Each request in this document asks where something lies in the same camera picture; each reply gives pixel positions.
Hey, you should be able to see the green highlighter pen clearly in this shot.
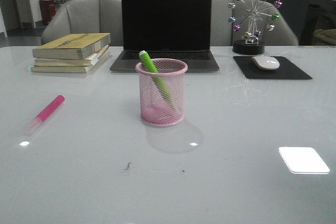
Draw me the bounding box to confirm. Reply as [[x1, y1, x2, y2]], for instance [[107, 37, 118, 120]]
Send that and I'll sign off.
[[139, 50, 175, 109]]

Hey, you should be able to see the pink highlighter pen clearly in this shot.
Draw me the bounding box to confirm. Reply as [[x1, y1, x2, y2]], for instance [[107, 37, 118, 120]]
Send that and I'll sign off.
[[24, 94, 65, 136]]

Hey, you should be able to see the pink mesh pen holder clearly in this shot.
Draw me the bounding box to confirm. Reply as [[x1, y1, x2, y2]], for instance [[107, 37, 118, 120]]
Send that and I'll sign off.
[[135, 58, 188, 126]]

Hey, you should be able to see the grey open laptop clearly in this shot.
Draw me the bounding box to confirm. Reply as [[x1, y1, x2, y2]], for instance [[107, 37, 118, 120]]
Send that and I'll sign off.
[[110, 0, 219, 72]]

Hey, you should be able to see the middle white book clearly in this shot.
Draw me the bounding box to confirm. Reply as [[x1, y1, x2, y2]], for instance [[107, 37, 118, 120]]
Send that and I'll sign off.
[[35, 45, 109, 67]]

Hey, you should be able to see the bottom pale book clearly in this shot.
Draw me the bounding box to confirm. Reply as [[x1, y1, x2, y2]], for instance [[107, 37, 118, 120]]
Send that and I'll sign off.
[[30, 53, 107, 73]]

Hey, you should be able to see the white computer mouse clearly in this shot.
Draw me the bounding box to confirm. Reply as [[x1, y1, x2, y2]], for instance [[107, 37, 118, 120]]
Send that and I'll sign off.
[[251, 55, 280, 70]]

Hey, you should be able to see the grey right armchair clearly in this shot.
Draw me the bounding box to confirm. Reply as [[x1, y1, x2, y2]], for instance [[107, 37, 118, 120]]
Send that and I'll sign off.
[[211, 0, 299, 46]]

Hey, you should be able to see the grey armchair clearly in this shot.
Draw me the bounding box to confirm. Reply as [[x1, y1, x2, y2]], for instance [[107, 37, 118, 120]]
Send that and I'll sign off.
[[211, 0, 299, 46], [41, 0, 123, 46]]

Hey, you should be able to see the yellow top book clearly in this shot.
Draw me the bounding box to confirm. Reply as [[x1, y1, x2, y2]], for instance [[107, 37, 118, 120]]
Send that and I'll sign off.
[[33, 33, 111, 59]]

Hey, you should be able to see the grey left armchair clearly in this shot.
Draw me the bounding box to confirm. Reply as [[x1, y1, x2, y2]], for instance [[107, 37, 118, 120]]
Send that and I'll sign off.
[[41, 0, 123, 46]]

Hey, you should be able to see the ferris wheel desk ornament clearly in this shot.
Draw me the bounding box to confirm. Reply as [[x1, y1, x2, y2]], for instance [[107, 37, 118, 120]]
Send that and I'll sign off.
[[227, 0, 267, 55]]

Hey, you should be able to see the black mouse pad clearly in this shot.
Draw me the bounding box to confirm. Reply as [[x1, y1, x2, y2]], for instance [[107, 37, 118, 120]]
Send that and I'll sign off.
[[233, 56, 312, 80]]

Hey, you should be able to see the red bin in background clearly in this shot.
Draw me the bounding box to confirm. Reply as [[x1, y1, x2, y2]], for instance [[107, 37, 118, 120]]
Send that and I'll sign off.
[[39, 0, 56, 25]]

